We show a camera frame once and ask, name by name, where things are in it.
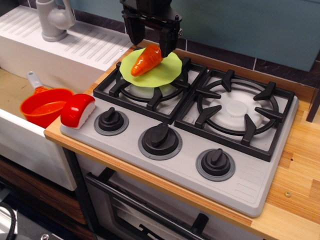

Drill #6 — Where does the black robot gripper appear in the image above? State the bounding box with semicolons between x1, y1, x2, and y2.
120;0;182;58

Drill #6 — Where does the orange toy carrot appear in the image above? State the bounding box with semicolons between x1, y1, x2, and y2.
130;44;164;77

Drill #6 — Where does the light green toy plate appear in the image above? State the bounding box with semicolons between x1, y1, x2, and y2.
119;48;183;88

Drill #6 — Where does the white left burner disc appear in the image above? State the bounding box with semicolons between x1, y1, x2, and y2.
119;84;180;103

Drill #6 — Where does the white burner disc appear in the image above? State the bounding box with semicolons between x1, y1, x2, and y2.
119;84;180;103
202;90;267;132

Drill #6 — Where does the black left burner grate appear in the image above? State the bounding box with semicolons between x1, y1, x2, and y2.
93;57;208;124

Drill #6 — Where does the black burner grate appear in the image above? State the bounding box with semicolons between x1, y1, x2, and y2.
93;57;208;124
174;68;299;162

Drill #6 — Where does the white toy sink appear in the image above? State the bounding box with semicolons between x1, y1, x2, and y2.
0;5;132;191

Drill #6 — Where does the black right burner grate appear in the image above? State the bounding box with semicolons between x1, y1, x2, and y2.
174;68;299;162

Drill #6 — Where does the grey toy faucet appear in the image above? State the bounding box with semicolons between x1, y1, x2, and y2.
35;0;76;42

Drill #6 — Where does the black left stove knob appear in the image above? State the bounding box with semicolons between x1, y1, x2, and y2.
94;107;129;136

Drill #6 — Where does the black stove knob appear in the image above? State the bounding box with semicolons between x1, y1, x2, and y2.
195;148;236;182
138;123;183;161
94;107;129;136

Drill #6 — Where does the red white toy sushi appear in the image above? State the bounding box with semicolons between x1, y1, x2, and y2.
60;93;96;129

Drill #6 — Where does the white right burner disc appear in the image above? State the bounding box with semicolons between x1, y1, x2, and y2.
202;90;267;132

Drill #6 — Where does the black middle stove knob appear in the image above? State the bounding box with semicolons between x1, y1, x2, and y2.
138;123;183;161

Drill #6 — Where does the orange toy pot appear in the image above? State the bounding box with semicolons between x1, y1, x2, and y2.
20;71;74;128

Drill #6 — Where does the black right stove knob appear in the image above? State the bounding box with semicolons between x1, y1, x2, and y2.
195;148;236;182

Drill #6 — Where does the grey toy stove top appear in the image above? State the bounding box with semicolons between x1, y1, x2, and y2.
60;94;286;217

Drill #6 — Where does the toy oven door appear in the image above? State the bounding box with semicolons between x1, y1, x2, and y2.
84;168;209;240

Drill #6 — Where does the black oven door handle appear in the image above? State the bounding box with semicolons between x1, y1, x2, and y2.
85;173;207;240

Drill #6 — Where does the black cable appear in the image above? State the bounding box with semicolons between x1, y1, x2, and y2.
0;201;18;240

